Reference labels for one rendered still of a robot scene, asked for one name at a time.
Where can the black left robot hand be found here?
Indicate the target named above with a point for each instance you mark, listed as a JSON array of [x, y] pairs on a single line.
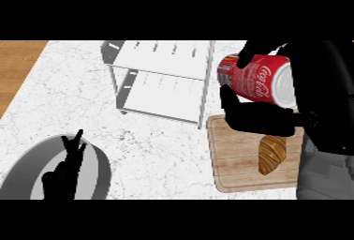
[[64, 175]]

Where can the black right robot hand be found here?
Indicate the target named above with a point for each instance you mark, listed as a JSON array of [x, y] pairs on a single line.
[[322, 93]]

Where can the red soda can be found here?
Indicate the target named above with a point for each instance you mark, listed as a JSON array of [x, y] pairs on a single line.
[[258, 79]]

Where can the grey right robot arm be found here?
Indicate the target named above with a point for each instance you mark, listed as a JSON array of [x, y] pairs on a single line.
[[325, 175]]

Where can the pale wooden cutting board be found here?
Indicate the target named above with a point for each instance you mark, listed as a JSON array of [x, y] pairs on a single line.
[[239, 162]]

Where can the brown wooden board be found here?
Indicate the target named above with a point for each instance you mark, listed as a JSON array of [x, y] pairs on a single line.
[[17, 67]]

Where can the grey round plate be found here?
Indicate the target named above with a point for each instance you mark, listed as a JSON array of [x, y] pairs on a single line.
[[55, 170]]

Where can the brown bread loaf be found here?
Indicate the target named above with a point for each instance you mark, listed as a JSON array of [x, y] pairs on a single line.
[[270, 153]]

